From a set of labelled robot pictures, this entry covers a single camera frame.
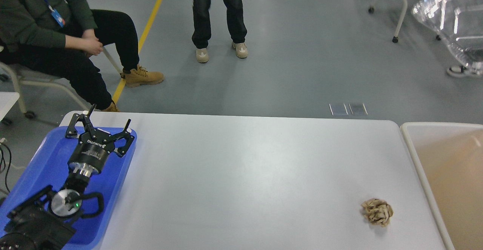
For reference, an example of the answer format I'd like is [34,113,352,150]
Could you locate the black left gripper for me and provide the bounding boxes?
[65,104,135,175]

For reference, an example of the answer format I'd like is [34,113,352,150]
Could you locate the aluminium foil tray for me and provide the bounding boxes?
[413,0,483,77]

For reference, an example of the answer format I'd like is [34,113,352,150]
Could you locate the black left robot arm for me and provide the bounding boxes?
[1,110,137,250]

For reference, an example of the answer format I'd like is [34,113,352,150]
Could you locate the white chair left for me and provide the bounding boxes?
[0,46,121,124]

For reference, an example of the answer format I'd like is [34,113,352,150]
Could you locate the white side table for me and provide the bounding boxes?
[0,92,20,121]

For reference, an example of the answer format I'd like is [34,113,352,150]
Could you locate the seated person green jacket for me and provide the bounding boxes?
[0,0,165,112]

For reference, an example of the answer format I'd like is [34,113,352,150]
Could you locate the standing person dark trousers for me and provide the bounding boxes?
[189,0,249,63]

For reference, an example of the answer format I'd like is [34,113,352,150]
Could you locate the left floor plate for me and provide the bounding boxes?
[329,103,349,116]

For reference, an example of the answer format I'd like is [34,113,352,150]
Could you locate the floor plate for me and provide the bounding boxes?
[349,103,368,115]
[329,103,349,116]

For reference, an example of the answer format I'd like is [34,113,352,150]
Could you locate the right floor plate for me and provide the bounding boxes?
[349,103,368,115]

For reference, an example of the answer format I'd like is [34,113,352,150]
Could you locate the crumpled brown paper ball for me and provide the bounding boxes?
[361,198,394,227]

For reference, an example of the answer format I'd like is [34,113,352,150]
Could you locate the grey office chair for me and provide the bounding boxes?
[363,0,442,47]

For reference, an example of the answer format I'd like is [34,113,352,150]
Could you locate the beige plastic bin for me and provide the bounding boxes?
[400,122,483,250]

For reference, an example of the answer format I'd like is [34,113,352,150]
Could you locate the black white sneaker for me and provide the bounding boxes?
[446,66,479,78]

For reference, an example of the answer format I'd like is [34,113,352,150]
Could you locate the black cables left edge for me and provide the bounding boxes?
[0,137,17,198]

